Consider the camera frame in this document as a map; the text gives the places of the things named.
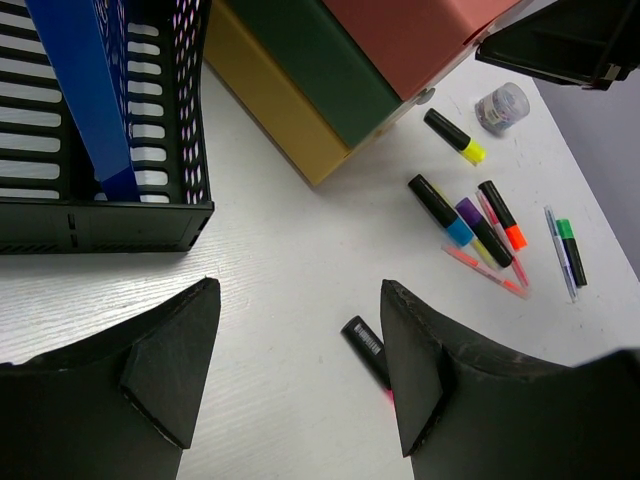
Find yellow bottom drawer box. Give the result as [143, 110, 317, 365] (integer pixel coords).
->
[204, 1, 353, 186]

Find yellow highlighter marker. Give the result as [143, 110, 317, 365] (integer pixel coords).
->
[423, 108, 486, 166]

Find pink highlighter marker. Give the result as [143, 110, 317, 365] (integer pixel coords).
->
[341, 315, 394, 404]

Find salmon top drawer box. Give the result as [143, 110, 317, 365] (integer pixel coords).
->
[325, 0, 519, 100]

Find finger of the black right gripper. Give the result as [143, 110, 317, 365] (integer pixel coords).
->
[475, 0, 639, 91]

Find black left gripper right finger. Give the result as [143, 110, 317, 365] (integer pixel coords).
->
[380, 280, 639, 479]

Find green middle drawer box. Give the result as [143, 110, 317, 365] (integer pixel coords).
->
[229, 0, 401, 148]

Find yellow thin pen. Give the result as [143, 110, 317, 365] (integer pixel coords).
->
[434, 185, 499, 271]

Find orange highlighter marker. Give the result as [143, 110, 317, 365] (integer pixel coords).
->
[478, 180, 528, 251]

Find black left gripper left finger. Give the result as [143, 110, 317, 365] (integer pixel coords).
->
[1, 278, 221, 479]

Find blue highlighter marker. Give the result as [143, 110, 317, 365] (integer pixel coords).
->
[408, 174, 474, 247]

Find blue thin pen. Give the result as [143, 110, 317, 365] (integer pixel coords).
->
[544, 205, 578, 303]

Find pink thin pen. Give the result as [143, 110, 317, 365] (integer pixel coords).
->
[476, 190, 530, 290]

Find purple highlighter marker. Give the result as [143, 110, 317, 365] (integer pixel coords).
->
[455, 197, 513, 268]

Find clear paperclip jar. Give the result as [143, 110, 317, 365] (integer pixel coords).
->
[475, 82, 531, 136]

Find orange thin pen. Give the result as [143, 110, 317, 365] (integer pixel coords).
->
[441, 244, 529, 299]

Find green highlighter marker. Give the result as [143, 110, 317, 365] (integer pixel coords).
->
[556, 218, 588, 288]

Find black mesh file holder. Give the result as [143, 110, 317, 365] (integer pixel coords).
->
[1, 1, 214, 255]

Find blue plastic folder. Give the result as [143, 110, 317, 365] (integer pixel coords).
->
[26, 0, 140, 202]

